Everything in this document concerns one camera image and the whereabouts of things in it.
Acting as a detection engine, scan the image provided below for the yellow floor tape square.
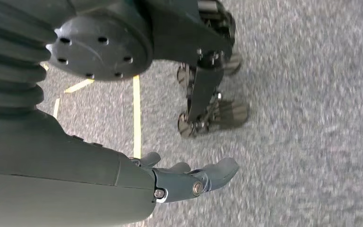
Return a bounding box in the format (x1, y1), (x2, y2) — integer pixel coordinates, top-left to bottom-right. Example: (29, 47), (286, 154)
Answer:
(40, 62), (142, 159)

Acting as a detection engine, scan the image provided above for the ribbed grey right arm sleeve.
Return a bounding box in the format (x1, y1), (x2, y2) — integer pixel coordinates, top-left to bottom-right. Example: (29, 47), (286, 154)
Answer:
(0, 0), (59, 115)

